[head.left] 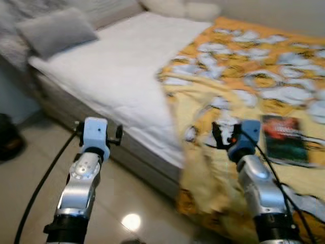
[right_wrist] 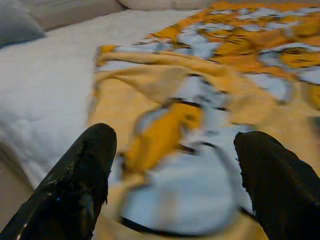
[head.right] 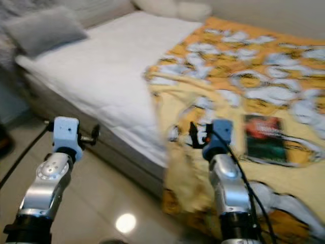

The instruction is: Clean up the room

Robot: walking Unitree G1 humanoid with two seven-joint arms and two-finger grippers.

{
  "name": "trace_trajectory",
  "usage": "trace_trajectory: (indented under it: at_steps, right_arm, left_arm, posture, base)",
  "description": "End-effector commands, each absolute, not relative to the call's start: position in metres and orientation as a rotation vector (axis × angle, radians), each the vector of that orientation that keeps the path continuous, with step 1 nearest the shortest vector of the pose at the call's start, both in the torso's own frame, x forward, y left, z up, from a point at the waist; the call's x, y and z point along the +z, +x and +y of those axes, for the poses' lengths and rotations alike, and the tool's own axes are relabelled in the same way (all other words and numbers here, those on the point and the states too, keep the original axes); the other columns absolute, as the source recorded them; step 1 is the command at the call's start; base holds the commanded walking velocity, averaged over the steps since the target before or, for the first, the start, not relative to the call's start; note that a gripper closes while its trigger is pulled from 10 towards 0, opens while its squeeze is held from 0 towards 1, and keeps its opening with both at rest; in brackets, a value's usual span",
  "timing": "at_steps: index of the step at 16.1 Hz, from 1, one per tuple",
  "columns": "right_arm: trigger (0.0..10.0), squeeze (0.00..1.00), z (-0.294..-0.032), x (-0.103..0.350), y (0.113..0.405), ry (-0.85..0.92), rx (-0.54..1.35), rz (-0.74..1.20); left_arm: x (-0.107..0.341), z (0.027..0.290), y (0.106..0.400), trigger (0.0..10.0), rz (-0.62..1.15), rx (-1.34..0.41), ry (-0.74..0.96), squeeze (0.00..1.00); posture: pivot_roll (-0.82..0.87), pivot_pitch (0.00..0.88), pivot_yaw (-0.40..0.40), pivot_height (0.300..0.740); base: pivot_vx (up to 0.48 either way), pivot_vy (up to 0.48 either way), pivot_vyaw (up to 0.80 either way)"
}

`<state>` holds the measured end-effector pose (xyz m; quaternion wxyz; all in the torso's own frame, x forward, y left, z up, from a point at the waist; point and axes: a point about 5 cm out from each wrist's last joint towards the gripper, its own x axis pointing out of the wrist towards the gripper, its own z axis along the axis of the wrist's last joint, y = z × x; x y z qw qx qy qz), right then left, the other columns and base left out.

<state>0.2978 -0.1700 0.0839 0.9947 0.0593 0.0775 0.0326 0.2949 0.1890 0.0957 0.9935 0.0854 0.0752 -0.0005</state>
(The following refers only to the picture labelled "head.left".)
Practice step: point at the dark green red book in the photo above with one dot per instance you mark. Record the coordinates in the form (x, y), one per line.
(284, 140)

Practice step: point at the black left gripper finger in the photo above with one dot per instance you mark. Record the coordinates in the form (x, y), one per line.
(119, 135)

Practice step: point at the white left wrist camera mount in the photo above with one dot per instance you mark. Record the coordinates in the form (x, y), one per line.
(95, 134)

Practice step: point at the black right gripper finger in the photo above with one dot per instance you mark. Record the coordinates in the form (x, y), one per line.
(216, 136)

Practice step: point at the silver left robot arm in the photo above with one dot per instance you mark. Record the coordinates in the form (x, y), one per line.
(76, 188)

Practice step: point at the white quilted mattress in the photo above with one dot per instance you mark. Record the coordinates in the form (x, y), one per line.
(117, 66)

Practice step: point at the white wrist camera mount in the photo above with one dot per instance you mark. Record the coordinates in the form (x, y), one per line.
(249, 137)
(95, 134)

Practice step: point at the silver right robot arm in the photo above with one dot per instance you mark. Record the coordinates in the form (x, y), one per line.
(259, 193)

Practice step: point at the grey printed headboard cushion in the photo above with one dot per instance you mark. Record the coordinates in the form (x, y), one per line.
(111, 10)

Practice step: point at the black bag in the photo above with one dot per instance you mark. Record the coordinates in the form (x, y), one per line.
(10, 140)

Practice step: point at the grey bed base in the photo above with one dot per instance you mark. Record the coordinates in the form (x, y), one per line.
(133, 161)

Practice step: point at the grey pillow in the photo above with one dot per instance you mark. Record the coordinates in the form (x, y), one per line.
(56, 33)

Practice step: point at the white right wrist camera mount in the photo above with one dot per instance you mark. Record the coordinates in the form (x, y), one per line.
(249, 137)

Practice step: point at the small cream pillow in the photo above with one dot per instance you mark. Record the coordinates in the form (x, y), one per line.
(203, 11)

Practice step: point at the long cream bolster pillow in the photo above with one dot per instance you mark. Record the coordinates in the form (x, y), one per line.
(162, 7)

